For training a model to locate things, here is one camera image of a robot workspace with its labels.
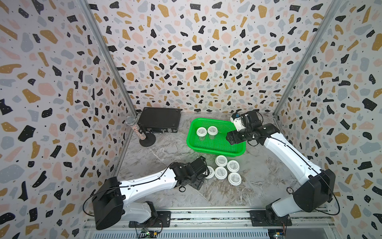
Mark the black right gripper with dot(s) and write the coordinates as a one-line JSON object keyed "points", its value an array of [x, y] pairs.
{"points": [[230, 138]]}

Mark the black ribbed hard case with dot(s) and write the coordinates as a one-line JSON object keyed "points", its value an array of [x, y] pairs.
{"points": [[160, 120]]}

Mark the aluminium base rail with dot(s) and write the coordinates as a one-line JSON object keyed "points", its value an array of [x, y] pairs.
{"points": [[241, 223]]}

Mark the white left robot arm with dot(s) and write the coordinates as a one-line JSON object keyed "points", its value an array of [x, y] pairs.
{"points": [[117, 199]]}

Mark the black microphone stand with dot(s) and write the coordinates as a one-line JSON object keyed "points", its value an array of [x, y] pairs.
{"points": [[149, 140]]}

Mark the aluminium corner post right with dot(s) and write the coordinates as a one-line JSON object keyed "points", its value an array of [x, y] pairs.
{"points": [[329, 15]]}

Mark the aluminium corner post left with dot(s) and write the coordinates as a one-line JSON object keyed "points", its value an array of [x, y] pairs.
{"points": [[86, 10]]}

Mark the rhinestone silver microphone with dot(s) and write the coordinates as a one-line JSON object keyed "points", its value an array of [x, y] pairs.
{"points": [[132, 122]]}

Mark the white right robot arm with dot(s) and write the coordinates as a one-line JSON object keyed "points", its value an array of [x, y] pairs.
{"points": [[317, 185]]}

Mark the aluminium corner post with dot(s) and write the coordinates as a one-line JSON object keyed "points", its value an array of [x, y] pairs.
{"points": [[86, 10], [329, 15]]}

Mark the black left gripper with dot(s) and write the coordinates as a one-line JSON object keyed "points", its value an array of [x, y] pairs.
{"points": [[199, 184]]}

